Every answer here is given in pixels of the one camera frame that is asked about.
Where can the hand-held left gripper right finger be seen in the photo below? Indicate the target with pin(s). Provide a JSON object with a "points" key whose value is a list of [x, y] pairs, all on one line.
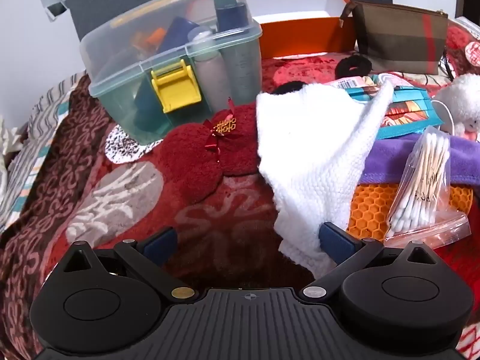
{"points": [[337, 243]]}

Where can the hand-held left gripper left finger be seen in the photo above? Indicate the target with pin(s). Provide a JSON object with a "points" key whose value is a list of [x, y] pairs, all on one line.
{"points": [[161, 245]]}

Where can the orange honeycomb silicone mat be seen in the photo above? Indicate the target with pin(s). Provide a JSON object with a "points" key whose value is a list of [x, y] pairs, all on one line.
{"points": [[369, 210]]}

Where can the white knitted cloth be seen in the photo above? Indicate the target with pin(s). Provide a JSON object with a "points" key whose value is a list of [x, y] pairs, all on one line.
{"points": [[311, 150]]}

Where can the orange cardboard box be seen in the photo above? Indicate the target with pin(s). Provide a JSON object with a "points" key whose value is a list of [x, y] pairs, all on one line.
{"points": [[300, 37]]}

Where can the red patterned blanket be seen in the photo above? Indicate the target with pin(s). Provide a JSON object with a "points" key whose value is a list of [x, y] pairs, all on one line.
{"points": [[112, 202]]}

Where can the purple cloth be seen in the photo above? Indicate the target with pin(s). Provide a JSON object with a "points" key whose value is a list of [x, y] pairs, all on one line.
{"points": [[386, 157]]}

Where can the bag of cotton swabs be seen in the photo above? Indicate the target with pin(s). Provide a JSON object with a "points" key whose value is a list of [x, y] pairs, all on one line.
{"points": [[420, 180]]}

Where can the teal face mask pack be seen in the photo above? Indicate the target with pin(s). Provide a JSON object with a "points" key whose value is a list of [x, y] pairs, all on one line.
{"points": [[407, 110]]}

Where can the grey striped bed sheet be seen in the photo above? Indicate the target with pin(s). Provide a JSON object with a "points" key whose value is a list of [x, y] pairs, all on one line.
{"points": [[33, 150]]}

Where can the pink packet with barcode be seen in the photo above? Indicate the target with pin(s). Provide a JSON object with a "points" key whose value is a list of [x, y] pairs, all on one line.
{"points": [[348, 82]]}

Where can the grey bottle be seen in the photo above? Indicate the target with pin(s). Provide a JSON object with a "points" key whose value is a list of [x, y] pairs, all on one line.
{"points": [[210, 78], [240, 67]]}

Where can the cream crumpled cloth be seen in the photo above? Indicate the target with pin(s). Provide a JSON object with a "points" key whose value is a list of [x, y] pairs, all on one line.
{"points": [[9, 138]]}

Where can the white plush toy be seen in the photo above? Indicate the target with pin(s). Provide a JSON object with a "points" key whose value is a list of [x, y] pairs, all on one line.
{"points": [[461, 101]]}

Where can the clear plastic storage box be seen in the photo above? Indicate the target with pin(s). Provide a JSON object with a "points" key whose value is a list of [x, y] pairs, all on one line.
{"points": [[112, 52]]}

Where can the brown plaid zipper pouch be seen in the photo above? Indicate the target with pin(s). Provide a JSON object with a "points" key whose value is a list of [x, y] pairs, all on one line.
{"points": [[393, 41]]}

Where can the grey headboard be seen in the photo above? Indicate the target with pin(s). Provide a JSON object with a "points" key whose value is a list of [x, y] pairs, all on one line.
{"points": [[97, 0]]}

